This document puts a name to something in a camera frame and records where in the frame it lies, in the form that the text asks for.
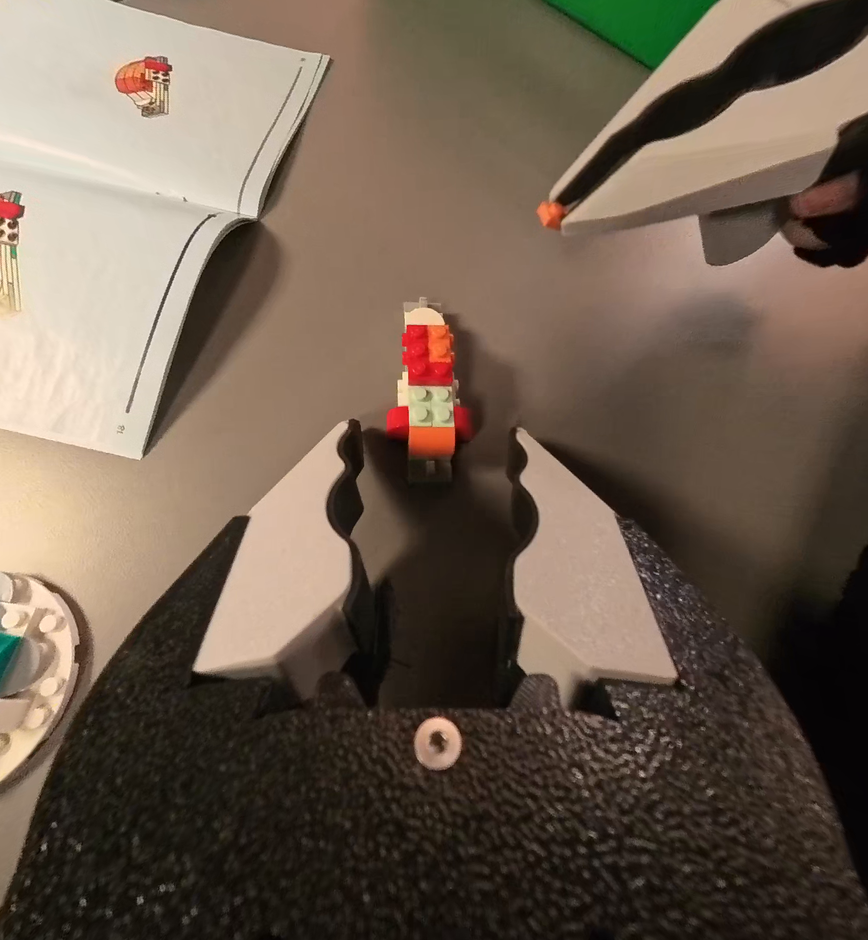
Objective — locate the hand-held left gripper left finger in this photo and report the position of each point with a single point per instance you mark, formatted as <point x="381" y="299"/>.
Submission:
<point x="279" y="573"/>

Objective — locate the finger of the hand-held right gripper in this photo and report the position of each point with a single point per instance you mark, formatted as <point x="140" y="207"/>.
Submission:
<point x="735" y="147"/>
<point x="727" y="33"/>

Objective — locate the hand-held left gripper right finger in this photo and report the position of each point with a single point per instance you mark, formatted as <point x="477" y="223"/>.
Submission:
<point x="595" y="587"/>

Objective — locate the small orange lego brick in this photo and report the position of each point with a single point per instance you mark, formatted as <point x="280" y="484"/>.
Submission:
<point x="550" y="214"/>

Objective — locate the red and orange lego model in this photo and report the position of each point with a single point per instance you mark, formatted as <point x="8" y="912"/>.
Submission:
<point x="430" y="411"/>

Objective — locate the teal and white lego build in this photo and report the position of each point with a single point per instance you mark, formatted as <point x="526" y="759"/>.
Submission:
<point x="44" y="646"/>

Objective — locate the person's right hand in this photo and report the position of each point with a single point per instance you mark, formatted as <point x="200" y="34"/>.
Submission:
<point x="827" y="205"/>

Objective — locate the green cloth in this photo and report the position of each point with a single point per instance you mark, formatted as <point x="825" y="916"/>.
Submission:
<point x="610" y="29"/>

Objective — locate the open pale blue instruction booklet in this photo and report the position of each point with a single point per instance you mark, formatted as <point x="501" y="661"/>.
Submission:
<point x="74" y="330"/>

